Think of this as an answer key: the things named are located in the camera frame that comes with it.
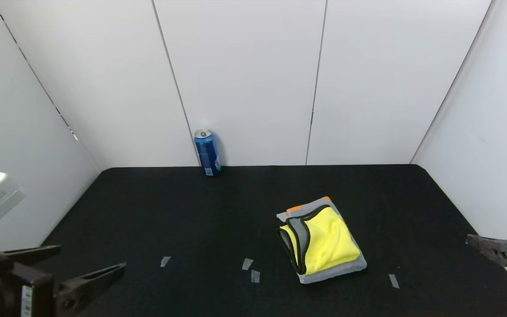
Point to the long grey tape strip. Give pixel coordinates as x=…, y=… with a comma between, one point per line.
x=394, y=281

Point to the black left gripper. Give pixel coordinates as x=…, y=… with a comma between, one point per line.
x=31, y=290

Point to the yellow towel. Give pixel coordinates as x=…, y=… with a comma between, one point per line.
x=328, y=242

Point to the grey towel with orange marks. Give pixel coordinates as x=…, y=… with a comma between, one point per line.
x=324, y=276

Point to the blue drink can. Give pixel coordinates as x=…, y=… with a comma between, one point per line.
x=207, y=153

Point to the grey tape rectangle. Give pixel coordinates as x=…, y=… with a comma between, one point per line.
x=255, y=277

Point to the small grey tape piece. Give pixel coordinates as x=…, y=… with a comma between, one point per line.
x=247, y=264
x=164, y=261

